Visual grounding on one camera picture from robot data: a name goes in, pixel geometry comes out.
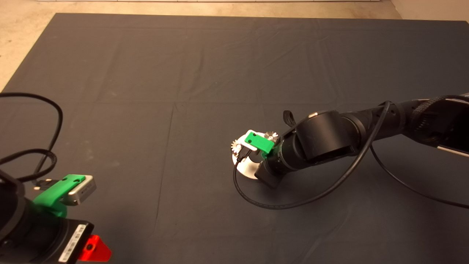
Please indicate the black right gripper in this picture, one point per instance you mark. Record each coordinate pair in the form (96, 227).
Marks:
(273, 170)

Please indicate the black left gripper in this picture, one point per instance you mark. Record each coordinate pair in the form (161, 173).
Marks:
(51, 242)

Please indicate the small steel planetary gear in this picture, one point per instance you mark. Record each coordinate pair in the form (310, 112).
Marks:
(271, 135)
(235, 146)

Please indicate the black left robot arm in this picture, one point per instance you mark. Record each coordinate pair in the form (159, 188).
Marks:
(11, 227)

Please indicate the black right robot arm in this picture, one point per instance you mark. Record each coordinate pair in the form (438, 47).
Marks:
(329, 134)

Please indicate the round metal carrier plate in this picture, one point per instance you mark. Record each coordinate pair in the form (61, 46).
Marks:
(246, 170)

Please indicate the dark grey table cloth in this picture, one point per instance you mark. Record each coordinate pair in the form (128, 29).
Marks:
(146, 73)

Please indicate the green right camera mount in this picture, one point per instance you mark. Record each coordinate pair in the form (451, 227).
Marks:
(261, 143)

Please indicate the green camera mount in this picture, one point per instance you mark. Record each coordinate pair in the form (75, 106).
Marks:
(261, 143)
(53, 191)

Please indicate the silver right camera box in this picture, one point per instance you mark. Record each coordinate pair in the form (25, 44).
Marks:
(250, 135)

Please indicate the silver camera box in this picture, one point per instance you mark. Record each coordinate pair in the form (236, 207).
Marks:
(250, 135)
(86, 190)

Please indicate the silver left camera box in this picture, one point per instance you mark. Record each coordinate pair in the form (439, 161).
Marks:
(86, 190)

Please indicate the green left camera mount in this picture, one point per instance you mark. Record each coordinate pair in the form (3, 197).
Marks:
(53, 191)

